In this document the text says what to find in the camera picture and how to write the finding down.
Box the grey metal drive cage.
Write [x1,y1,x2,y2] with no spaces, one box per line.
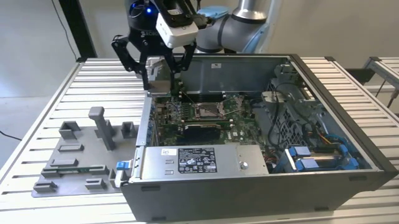
[253,63,375,173]

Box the green motherboard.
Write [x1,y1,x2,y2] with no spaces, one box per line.
[152,93,269,147]

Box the aluminium slat side table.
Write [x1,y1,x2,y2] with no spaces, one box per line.
[363,56,399,117]

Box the grey parts rack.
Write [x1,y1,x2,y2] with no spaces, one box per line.
[32,106,142,198]

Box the orange and yellow wire bundle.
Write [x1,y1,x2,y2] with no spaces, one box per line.
[318,130,338,146]

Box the black wire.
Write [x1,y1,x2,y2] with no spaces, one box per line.
[267,83,313,150]

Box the black graphics card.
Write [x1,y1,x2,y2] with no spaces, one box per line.
[182,123,223,142]

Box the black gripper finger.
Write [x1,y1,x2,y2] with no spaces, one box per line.
[111,35,151,91]
[163,42,198,94]

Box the thin black wall cable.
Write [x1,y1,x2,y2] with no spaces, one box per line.
[51,0,79,62]

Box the green RAM stick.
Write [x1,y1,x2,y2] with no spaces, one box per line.
[58,166,104,175]

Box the black metal post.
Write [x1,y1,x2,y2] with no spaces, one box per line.
[59,0,98,59]

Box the black floor cable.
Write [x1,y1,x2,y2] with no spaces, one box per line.
[0,130,22,141]

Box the CPU socket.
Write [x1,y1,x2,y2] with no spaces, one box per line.
[195,102,225,121]

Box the black RAM slot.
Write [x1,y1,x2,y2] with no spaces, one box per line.
[181,118,234,128]
[179,91,226,103]

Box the silver CPU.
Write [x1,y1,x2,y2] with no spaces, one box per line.
[147,80,173,98]

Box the metal locking lever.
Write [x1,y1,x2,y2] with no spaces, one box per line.
[182,91,197,105]

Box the silver power supply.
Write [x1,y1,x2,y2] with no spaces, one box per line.
[136,144,270,180]

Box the black open PC case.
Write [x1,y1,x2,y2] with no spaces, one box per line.
[120,53,399,222]

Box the metal socket cover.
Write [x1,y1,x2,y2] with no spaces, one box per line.
[221,97,245,115]

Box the black box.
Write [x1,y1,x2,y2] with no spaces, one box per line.
[345,68,375,84]

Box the hard disk in blue carrier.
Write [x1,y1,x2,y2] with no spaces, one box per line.
[286,146,350,160]
[293,156,359,172]
[114,160,132,187]

